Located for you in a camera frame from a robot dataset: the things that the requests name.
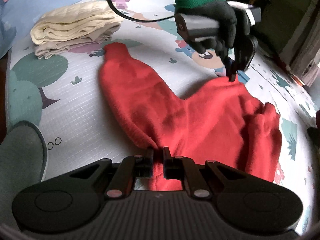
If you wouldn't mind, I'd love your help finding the cream folded garment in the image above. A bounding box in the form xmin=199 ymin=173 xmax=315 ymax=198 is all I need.
xmin=30 ymin=1 xmax=123 ymax=59

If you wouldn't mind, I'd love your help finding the red knit sweater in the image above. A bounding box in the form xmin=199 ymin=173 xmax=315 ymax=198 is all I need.
xmin=99 ymin=42 xmax=281 ymax=182

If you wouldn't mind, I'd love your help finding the pink blue blanket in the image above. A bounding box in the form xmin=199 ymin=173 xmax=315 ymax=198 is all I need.
xmin=1 ymin=0 xmax=81 ymax=56

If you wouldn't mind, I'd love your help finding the pink white curtain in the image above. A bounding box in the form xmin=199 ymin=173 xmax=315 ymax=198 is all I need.
xmin=280 ymin=0 xmax=319 ymax=86

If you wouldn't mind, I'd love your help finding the cartoon printed play mat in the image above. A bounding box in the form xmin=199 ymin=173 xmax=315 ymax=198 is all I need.
xmin=6 ymin=0 xmax=319 ymax=234

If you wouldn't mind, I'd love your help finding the black green gloved hand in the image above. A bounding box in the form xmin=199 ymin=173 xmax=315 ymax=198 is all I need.
xmin=174 ymin=0 xmax=237 ymax=60

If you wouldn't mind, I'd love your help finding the black cable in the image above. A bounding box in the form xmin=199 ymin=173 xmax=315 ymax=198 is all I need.
xmin=106 ymin=0 xmax=177 ymax=23

